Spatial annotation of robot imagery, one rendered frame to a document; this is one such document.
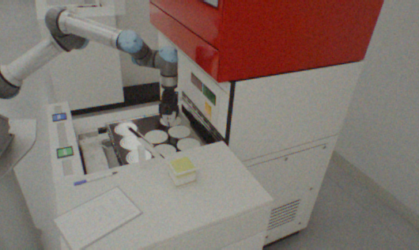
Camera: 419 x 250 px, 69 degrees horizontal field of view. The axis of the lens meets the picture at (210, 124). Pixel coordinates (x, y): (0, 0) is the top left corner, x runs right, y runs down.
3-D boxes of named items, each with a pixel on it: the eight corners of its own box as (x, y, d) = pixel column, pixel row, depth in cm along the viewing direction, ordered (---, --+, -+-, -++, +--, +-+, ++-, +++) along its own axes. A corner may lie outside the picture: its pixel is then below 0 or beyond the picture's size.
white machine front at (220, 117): (164, 87, 193) (162, 22, 171) (226, 166, 132) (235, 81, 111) (159, 88, 191) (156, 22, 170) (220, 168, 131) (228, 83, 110)
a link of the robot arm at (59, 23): (38, -8, 122) (142, 26, 110) (57, 7, 133) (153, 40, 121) (25, 18, 121) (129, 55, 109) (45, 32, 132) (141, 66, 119)
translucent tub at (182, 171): (187, 169, 108) (187, 154, 104) (197, 183, 102) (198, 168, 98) (167, 176, 104) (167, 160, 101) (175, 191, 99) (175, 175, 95)
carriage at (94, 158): (97, 136, 140) (96, 130, 139) (115, 189, 113) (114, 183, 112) (79, 139, 137) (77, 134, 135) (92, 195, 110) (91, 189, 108)
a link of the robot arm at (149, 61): (130, 39, 123) (154, 43, 120) (141, 51, 134) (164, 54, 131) (124, 57, 122) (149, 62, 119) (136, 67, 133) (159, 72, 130)
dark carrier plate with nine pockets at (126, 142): (178, 111, 154) (178, 110, 154) (208, 150, 129) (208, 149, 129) (108, 125, 141) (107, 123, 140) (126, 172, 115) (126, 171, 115)
